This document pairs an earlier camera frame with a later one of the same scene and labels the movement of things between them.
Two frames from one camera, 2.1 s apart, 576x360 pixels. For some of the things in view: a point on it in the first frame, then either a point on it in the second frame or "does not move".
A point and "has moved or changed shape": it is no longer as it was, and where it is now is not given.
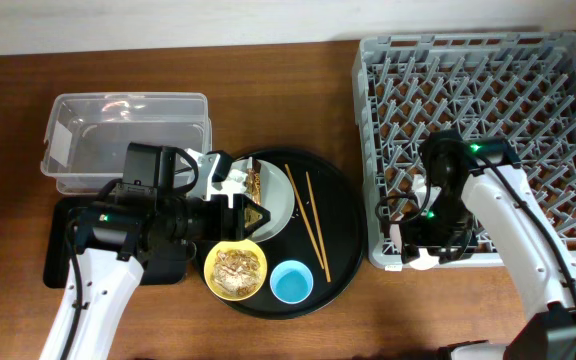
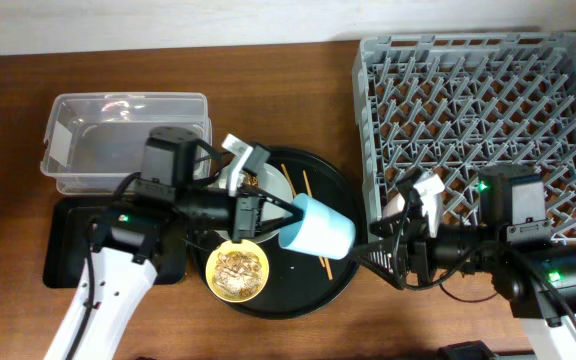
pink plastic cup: [426, 195] has moved or changed shape
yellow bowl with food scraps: [235, 270] does not move
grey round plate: [277, 197] does not move
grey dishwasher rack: [538, 91] does not move
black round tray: [320, 250] does not move
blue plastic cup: [291, 282] to [321, 230]
